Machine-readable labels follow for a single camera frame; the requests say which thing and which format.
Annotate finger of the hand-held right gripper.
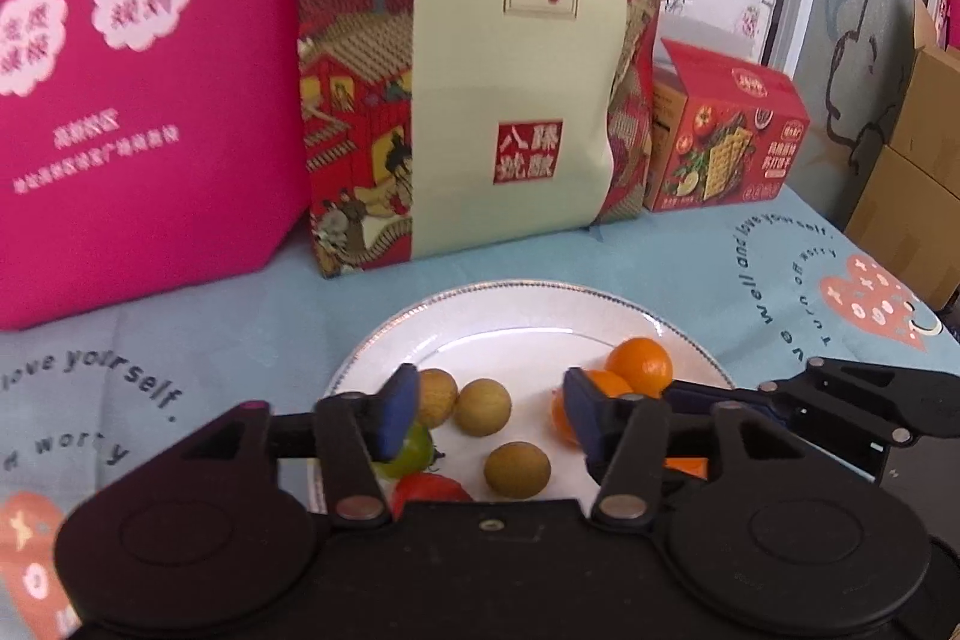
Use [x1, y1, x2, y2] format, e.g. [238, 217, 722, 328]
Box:
[664, 357, 960, 447]

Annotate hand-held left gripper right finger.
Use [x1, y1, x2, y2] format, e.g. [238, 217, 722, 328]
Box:
[564, 368, 850, 524]

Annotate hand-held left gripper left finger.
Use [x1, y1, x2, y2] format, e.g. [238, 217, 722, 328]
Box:
[90, 364, 422, 530]

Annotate small green tomato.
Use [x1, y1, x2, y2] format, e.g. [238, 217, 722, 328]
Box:
[373, 422, 437, 480]

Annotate tan longan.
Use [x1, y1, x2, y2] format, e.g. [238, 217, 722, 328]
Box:
[454, 377, 513, 438]
[416, 368, 459, 429]
[484, 441, 552, 497]

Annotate small red apple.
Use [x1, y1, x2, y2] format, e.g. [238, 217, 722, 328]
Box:
[390, 473, 470, 515]

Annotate white plate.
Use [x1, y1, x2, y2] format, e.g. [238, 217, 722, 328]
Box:
[307, 280, 740, 515]

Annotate cardboard box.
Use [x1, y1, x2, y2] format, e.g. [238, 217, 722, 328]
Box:
[885, 0, 960, 178]
[844, 145, 960, 313]

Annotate blue printed tablecloth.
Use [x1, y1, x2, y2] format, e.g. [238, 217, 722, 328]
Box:
[0, 190, 960, 640]

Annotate red cracker box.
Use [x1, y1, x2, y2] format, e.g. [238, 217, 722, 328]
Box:
[643, 38, 812, 214]

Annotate red patterned gift bag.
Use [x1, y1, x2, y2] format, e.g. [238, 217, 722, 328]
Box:
[296, 0, 676, 278]

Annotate magenta tote bag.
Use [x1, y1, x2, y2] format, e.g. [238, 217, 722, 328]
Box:
[0, 0, 312, 332]

